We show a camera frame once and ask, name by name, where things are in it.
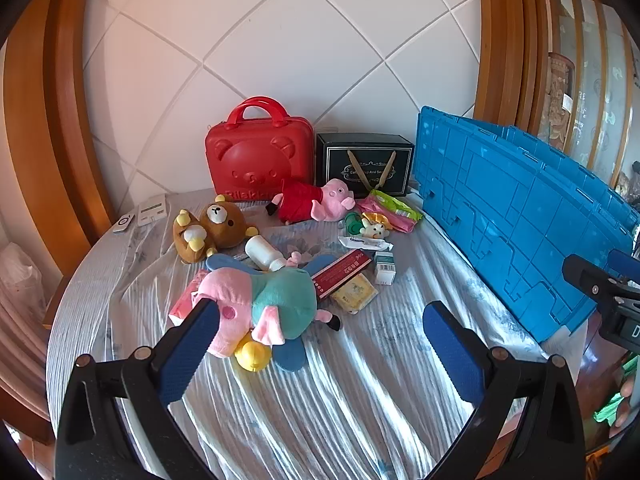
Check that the pink pig plush teal shirt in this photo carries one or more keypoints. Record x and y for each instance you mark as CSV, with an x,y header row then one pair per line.
x,y
280,300

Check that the person's right hand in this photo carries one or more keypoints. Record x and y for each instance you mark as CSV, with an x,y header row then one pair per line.
x,y
629,405

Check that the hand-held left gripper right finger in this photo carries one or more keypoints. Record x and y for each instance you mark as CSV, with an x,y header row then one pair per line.
x,y
450,350

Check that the white plastic bottle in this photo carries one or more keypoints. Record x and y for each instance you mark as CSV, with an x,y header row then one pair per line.
x,y
262,252

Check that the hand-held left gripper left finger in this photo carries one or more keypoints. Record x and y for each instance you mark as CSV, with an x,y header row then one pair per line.
x,y
192,350

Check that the green white small box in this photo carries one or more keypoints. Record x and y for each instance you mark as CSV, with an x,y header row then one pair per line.
x,y
386,270

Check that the pink pig plush red dress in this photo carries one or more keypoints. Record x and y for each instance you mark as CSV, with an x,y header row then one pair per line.
x,y
305,200

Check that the yellow plastic toy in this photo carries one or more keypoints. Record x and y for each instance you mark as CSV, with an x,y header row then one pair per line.
x,y
254,354

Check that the striped pale blue tablecloth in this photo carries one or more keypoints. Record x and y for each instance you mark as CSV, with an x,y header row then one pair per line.
x,y
375,390

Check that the pink patterned tissue pack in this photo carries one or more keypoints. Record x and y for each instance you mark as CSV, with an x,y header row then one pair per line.
x,y
182,305

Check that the red long box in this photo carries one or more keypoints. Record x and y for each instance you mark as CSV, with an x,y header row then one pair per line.
x,y
342,272

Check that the yellow flat packet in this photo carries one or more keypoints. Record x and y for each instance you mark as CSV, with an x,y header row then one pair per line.
x,y
354,296

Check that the blue plastic crate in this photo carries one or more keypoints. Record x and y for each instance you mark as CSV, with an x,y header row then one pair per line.
x,y
520,220

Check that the black gift box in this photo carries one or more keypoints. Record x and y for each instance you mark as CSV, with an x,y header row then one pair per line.
x,y
365,160

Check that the rolled patterned carpet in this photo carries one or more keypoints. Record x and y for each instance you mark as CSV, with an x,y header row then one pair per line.
x,y
560,100

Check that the white green flat box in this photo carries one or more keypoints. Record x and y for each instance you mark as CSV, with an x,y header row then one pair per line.
x,y
151,209

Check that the curved wooden frame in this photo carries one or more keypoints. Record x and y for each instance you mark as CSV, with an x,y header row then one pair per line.
x,y
50,110

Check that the green plastic item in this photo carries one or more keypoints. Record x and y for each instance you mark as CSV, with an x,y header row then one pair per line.
x,y
607,410

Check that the small white remote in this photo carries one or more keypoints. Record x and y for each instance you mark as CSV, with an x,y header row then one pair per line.
x,y
124,223

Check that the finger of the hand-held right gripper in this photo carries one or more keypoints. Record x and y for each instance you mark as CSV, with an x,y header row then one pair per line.
x,y
626,262
590,277

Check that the green capped small bottle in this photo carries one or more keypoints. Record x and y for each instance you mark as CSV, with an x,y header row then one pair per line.
x,y
354,224

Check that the wooden glass partition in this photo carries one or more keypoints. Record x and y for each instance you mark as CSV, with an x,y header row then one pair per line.
x,y
595,85

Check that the wooden door frame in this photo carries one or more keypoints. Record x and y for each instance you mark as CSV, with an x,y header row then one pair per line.
x,y
505,35

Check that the red bear suitcase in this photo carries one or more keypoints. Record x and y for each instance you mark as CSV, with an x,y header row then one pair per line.
x,y
255,160

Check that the small doll yellow hat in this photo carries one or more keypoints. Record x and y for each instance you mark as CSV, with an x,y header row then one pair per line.
x,y
374,225

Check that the brown bear plush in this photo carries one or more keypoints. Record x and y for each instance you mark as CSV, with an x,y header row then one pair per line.
x,y
220,225

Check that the white plastic bag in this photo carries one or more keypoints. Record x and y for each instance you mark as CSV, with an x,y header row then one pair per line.
x,y
25,285

